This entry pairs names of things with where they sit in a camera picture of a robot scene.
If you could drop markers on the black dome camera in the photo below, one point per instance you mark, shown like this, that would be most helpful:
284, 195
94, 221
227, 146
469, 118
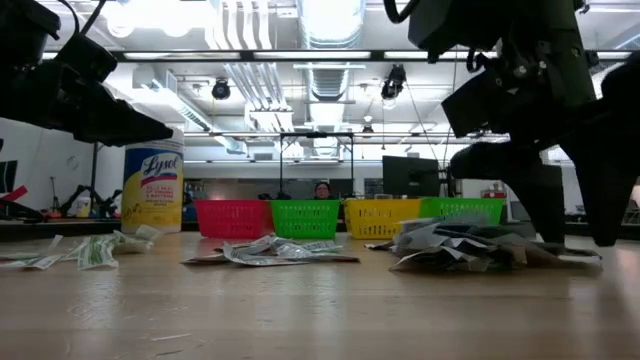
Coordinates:
221, 90

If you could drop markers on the black hanging camera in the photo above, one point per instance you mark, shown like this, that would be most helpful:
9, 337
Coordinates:
393, 82

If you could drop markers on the black bench device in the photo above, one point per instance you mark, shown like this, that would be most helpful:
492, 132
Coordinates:
20, 212

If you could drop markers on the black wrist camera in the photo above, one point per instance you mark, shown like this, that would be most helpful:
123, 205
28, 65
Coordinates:
87, 57
472, 102

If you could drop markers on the red plastic basket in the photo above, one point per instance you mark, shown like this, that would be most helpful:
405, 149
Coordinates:
232, 220

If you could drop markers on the green plastic basket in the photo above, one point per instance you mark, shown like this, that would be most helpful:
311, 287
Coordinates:
305, 220
462, 209

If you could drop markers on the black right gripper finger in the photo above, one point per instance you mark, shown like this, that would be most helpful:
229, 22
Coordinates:
612, 175
540, 190

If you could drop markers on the black aluminium rig frame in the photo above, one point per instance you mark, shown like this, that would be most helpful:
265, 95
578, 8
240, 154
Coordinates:
60, 230

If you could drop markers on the black computer monitor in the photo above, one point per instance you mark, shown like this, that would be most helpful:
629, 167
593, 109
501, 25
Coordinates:
410, 175

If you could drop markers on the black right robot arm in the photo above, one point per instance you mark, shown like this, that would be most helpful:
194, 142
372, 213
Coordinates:
500, 20

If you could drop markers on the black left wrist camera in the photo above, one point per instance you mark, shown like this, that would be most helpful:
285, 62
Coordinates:
87, 57

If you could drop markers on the translucent bottle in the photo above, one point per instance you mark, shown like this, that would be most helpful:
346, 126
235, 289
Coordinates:
83, 206

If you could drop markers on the black distant frame post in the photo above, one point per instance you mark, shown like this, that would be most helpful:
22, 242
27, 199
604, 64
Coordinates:
93, 170

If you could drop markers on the black wall panel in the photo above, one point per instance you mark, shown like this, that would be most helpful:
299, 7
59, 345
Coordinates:
7, 176

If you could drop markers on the red flat object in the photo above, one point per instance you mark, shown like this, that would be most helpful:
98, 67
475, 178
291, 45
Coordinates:
12, 194

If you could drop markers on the Lysol wipes canister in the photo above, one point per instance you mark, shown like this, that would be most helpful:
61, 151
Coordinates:
152, 185

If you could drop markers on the person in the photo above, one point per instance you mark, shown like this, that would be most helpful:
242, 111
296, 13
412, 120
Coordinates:
322, 190

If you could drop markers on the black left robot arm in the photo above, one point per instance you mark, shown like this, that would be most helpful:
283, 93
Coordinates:
25, 30

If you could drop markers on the red box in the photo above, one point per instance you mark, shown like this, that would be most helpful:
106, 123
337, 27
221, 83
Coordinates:
494, 192

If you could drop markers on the white sachet red blue print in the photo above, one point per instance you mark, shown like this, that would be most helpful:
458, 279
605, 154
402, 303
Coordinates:
322, 246
260, 257
325, 256

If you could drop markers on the yellow plastic basket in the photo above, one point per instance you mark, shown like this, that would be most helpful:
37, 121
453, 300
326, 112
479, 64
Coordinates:
375, 217

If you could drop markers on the silver ventilation duct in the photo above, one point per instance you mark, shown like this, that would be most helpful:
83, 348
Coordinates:
330, 25

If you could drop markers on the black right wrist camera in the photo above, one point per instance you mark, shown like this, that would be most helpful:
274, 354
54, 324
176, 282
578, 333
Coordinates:
472, 102

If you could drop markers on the black tubular stand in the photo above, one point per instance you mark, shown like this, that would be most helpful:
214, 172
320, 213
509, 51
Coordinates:
281, 165

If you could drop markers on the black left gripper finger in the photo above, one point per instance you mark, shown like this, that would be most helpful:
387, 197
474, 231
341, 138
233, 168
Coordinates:
145, 132
100, 117

